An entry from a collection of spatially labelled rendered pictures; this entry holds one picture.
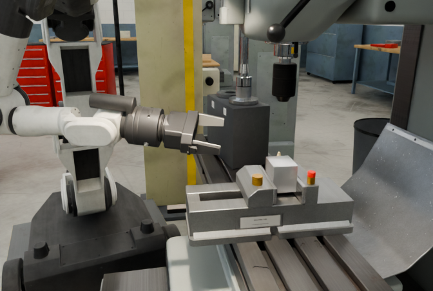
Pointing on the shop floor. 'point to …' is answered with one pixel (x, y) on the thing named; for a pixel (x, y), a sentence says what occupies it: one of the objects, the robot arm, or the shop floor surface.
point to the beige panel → (169, 74)
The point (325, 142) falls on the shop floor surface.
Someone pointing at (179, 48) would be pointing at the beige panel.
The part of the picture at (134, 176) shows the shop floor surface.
